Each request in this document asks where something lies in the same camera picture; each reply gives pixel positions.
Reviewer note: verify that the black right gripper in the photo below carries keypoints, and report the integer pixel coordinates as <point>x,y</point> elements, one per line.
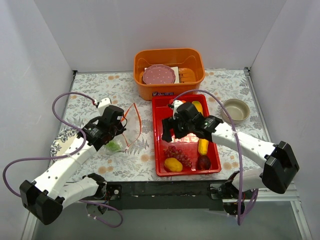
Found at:
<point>173,127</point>

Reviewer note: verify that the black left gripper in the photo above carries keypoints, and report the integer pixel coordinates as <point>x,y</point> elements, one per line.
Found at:
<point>116,130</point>

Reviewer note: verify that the green lettuce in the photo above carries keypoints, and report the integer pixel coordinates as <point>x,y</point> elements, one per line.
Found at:
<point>114,147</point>

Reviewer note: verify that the purple grape bunch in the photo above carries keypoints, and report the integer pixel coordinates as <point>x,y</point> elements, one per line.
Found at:
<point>173,152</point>

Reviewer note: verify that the clear zip top bag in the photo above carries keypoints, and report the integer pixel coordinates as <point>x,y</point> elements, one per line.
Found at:
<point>133,127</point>

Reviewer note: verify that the yellow corn cob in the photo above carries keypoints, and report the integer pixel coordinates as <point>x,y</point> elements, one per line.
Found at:
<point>203,146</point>

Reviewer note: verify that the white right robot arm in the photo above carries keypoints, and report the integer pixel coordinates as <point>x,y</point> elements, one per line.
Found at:
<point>277,162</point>

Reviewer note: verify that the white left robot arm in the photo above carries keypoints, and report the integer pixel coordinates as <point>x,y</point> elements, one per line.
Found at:
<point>47,195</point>

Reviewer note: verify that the yellow green mango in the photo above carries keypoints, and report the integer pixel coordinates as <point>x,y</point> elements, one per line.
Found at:
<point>198,106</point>

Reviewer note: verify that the red plastic tray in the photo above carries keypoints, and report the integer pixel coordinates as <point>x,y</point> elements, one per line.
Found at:
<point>188,144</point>

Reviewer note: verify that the floral tablecloth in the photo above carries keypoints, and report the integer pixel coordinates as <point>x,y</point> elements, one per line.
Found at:
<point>138,162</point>

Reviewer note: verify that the yellow lemon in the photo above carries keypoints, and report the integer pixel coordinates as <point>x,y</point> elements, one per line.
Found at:
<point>173,165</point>

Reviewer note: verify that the blue floral plate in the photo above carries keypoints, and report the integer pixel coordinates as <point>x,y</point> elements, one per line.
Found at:
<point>62,142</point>

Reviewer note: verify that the pink dotted plate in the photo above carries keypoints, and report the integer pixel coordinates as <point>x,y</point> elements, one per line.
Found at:
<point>159,75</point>

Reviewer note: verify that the dark red fruit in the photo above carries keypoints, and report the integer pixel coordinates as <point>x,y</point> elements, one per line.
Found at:
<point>203,163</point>

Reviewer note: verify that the orange plastic bin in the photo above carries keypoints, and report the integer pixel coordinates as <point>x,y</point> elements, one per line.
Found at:
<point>167,71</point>

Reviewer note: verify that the beige ceramic bowl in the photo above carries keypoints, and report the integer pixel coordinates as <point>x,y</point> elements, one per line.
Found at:
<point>237,109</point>

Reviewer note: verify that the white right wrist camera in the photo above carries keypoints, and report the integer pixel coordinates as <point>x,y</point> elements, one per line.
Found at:
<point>175,112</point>

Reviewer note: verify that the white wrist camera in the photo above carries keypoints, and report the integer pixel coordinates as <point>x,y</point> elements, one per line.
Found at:
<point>175,112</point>
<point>103,104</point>

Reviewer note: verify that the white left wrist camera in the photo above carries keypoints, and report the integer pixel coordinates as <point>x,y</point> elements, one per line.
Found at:
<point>103,104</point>

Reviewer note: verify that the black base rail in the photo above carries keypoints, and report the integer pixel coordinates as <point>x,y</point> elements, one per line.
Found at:
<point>213,195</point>

